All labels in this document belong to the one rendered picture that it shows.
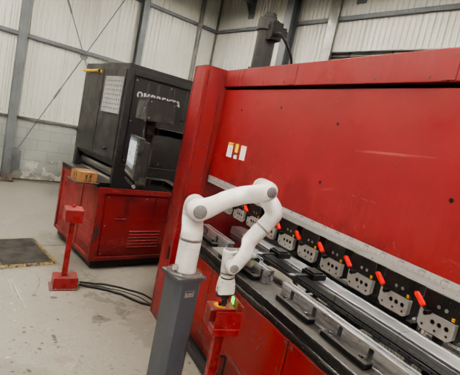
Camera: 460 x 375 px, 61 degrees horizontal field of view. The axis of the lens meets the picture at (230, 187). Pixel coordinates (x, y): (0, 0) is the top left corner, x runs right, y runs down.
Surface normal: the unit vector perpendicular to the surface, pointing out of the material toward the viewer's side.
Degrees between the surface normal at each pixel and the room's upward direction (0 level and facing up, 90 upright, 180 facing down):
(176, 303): 90
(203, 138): 90
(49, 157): 90
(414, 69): 90
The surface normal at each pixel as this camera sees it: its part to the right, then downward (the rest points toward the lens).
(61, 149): 0.62, 0.23
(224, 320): 0.32, 0.19
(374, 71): -0.86, -0.11
